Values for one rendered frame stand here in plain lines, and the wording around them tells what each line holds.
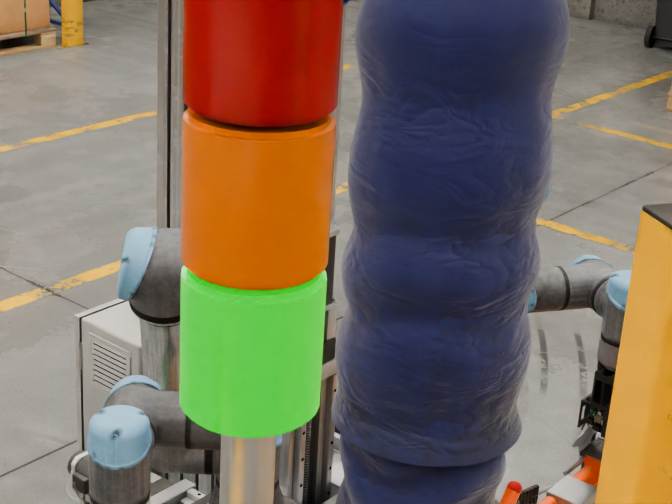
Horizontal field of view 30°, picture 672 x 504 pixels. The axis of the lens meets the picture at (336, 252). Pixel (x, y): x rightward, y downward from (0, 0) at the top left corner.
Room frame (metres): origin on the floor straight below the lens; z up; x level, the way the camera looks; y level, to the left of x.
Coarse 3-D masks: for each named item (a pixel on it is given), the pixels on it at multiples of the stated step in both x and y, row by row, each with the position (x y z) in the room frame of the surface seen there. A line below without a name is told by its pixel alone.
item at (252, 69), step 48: (192, 0) 0.38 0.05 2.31; (240, 0) 0.37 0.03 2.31; (288, 0) 0.37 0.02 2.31; (336, 0) 0.38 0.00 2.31; (192, 48) 0.38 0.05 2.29; (240, 48) 0.37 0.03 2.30; (288, 48) 0.37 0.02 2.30; (336, 48) 0.38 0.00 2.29; (192, 96) 0.38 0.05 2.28; (240, 96) 0.37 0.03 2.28; (288, 96) 0.37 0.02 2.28; (336, 96) 0.39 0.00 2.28
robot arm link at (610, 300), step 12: (612, 276) 1.86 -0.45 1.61; (624, 276) 1.85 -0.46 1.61; (600, 288) 1.88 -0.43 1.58; (612, 288) 1.84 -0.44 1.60; (624, 288) 1.82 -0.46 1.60; (600, 300) 1.86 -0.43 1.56; (612, 300) 1.83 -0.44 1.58; (624, 300) 1.82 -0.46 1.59; (600, 312) 1.86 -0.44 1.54; (612, 312) 1.83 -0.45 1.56; (624, 312) 1.82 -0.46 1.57; (612, 324) 1.83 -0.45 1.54; (612, 336) 1.82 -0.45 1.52
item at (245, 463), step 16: (224, 448) 0.39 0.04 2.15; (240, 448) 0.38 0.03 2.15; (256, 448) 0.38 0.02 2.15; (272, 448) 0.39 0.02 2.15; (224, 464) 0.39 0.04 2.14; (240, 464) 0.38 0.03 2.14; (256, 464) 0.38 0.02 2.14; (272, 464) 0.39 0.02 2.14; (224, 480) 0.39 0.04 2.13; (240, 480) 0.38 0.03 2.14; (256, 480) 0.38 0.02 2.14; (272, 480) 0.39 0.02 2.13; (224, 496) 0.39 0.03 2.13; (240, 496) 0.38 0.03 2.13; (256, 496) 0.38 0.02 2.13; (272, 496) 0.39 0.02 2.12
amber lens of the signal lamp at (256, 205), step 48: (192, 144) 0.38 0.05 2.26; (240, 144) 0.37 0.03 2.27; (288, 144) 0.37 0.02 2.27; (192, 192) 0.38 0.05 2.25; (240, 192) 0.37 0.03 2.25; (288, 192) 0.37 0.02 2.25; (192, 240) 0.38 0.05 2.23; (240, 240) 0.37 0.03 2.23; (288, 240) 0.37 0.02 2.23; (240, 288) 0.37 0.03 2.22
